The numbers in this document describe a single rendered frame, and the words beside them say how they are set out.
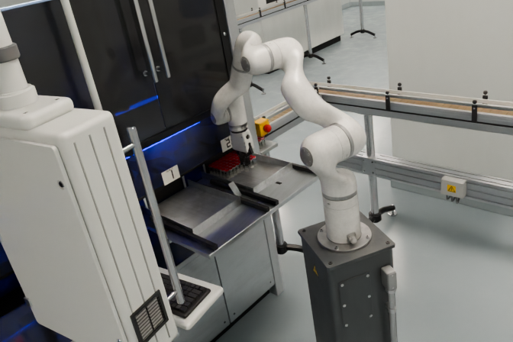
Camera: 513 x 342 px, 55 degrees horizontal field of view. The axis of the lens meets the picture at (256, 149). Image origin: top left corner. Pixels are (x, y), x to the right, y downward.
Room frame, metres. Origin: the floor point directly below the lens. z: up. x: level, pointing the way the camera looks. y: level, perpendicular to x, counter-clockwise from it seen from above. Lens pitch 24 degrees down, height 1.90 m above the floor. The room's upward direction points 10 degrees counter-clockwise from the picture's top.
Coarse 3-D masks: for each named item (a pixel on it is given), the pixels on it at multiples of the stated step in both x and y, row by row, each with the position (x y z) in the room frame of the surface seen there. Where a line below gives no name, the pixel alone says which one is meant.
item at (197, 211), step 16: (192, 192) 1.92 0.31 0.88; (208, 192) 1.89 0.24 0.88; (224, 192) 1.81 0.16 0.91; (144, 208) 1.80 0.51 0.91; (160, 208) 1.83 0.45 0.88; (176, 208) 1.81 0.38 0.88; (192, 208) 1.78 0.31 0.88; (208, 208) 1.76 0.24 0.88; (224, 208) 1.69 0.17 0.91; (176, 224) 1.65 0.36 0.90; (192, 224) 1.66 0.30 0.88; (208, 224) 1.63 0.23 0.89
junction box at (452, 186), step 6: (444, 180) 2.21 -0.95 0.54; (450, 180) 2.19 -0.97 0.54; (456, 180) 2.18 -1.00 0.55; (462, 180) 2.17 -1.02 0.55; (444, 186) 2.21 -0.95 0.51; (450, 186) 2.18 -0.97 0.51; (456, 186) 2.16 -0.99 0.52; (462, 186) 2.14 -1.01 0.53; (444, 192) 2.21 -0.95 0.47; (450, 192) 2.18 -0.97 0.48; (456, 192) 2.16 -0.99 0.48; (462, 192) 2.14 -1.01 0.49
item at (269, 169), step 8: (256, 160) 2.13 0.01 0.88; (264, 160) 2.11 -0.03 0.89; (272, 160) 2.07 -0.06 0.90; (280, 160) 2.03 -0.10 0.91; (256, 168) 2.05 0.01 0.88; (264, 168) 2.04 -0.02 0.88; (272, 168) 2.02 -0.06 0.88; (280, 168) 2.01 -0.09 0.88; (288, 168) 1.96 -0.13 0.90; (208, 176) 2.02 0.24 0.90; (216, 176) 1.97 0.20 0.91; (240, 176) 2.00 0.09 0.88; (248, 176) 1.98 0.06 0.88; (256, 176) 1.97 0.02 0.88; (264, 176) 1.95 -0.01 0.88; (272, 176) 1.89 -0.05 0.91; (280, 176) 1.92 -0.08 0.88; (240, 184) 1.86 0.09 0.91; (248, 184) 1.91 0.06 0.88; (256, 184) 1.90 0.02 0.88; (264, 184) 1.85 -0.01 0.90; (256, 192) 1.82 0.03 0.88
